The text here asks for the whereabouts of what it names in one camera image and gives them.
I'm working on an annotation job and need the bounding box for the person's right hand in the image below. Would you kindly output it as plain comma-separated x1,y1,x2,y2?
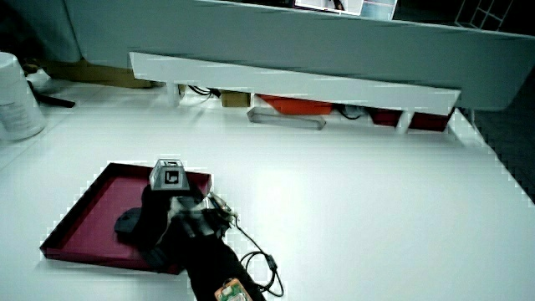
138,158,239,263

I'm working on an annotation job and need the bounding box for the black computer mouse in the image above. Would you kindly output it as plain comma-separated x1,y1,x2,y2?
114,207,145,246

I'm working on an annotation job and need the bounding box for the dark red square plate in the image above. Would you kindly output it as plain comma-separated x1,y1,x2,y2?
39,161,214,276

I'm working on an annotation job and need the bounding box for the orange sensor board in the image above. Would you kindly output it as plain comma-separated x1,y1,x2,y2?
214,278,254,301

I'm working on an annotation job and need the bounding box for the small brown box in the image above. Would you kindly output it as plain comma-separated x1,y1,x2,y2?
220,90,252,109

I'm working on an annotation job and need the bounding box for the clear plastic tray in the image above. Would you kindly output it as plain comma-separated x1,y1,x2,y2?
247,106,328,131

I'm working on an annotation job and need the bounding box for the orange box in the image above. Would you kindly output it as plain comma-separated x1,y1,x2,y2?
256,94,334,116

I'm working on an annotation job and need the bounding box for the brown cardboard piece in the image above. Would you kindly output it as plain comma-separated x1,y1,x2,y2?
43,59,165,89

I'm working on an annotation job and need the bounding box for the white desk shelf riser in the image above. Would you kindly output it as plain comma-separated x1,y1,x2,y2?
129,51,461,135

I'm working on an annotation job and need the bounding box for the white cylindrical container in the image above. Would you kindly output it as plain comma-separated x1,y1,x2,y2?
0,51,48,142

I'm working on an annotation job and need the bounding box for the dark red box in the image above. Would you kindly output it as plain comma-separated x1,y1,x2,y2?
409,109,456,133
367,107,405,127

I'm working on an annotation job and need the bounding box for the white partition panel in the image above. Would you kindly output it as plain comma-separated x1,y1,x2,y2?
62,0,535,112

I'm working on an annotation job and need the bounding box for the monitor screen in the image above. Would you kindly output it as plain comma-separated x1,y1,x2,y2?
293,0,399,22

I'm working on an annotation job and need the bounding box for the black glove cable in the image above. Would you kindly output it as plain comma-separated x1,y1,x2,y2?
211,194,285,298

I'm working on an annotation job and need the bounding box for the black strap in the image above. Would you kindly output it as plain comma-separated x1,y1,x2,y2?
26,79,77,110

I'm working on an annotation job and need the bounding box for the white wire rack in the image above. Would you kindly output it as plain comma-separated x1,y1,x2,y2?
454,0,516,31

